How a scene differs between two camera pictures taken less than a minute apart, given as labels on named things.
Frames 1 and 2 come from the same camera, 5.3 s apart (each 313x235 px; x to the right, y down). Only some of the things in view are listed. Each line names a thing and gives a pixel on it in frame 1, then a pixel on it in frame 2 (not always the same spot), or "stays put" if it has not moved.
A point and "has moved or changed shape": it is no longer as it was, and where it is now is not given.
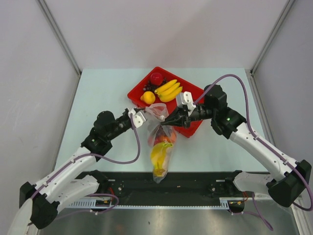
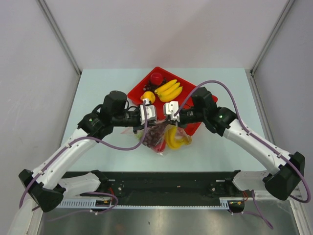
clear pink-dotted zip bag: x=161 y=138 has moved or changed shape
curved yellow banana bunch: x=157 y=154 to x=175 y=137
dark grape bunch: x=149 y=86 stays put
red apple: x=156 y=78 stays put
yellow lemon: x=148 y=97 stays put
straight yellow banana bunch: x=168 y=91 stays put
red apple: x=158 y=139 to x=160 y=147
